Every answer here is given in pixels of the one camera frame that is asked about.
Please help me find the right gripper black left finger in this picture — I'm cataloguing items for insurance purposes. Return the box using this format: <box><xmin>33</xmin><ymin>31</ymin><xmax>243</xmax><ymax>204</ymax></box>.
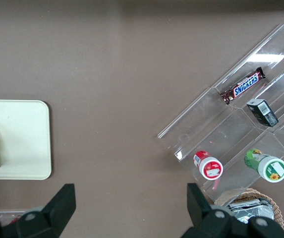
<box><xmin>0</xmin><ymin>183</ymin><xmax>77</xmax><ymax>238</ymax></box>

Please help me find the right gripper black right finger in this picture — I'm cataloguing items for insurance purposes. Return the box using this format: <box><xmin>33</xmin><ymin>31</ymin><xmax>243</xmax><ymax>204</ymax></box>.
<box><xmin>181</xmin><ymin>182</ymin><xmax>284</xmax><ymax>238</ymax></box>

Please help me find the light tan wicker basket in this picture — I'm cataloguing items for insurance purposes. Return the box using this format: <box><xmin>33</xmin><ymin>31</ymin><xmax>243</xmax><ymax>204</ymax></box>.
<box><xmin>213</xmin><ymin>187</ymin><xmax>284</xmax><ymax>230</ymax></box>

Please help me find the cream plastic tray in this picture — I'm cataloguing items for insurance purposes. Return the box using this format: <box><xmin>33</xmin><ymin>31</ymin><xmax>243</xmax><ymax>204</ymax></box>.
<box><xmin>0</xmin><ymin>99</ymin><xmax>52</xmax><ymax>180</ymax></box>

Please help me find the red white-lidded cup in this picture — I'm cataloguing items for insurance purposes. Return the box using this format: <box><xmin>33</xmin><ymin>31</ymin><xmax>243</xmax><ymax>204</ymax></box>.
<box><xmin>193</xmin><ymin>149</ymin><xmax>224</xmax><ymax>180</ymax></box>

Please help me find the silver foil packet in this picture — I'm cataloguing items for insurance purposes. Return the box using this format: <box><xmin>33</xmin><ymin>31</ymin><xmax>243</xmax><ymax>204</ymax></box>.
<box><xmin>227</xmin><ymin>197</ymin><xmax>275</xmax><ymax>225</ymax></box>

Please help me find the green white-lidded cup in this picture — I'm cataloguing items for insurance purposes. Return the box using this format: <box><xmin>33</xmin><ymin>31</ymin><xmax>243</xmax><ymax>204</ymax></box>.
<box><xmin>243</xmin><ymin>148</ymin><xmax>284</xmax><ymax>183</ymax></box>

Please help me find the clear acrylic tiered stand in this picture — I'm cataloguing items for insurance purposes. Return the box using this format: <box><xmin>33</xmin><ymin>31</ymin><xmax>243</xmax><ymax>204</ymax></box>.
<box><xmin>157</xmin><ymin>20</ymin><xmax>284</xmax><ymax>202</ymax></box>

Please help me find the small black box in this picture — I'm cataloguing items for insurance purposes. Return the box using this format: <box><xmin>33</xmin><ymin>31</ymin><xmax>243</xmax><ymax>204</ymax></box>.
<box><xmin>246</xmin><ymin>98</ymin><xmax>280</xmax><ymax>128</ymax></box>

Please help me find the Snickers chocolate bar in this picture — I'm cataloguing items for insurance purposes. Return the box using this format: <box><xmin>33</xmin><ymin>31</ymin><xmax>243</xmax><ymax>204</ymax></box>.
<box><xmin>219</xmin><ymin>66</ymin><xmax>267</xmax><ymax>106</ymax></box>

